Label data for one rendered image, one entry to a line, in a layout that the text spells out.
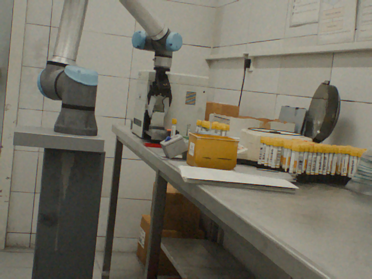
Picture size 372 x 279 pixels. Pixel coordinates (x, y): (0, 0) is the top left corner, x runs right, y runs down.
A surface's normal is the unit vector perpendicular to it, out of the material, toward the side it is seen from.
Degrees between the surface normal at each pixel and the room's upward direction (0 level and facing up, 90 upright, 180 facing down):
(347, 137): 90
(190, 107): 90
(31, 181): 90
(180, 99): 90
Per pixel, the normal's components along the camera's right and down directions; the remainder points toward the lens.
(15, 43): 0.24, 0.11
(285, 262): -0.97, -0.09
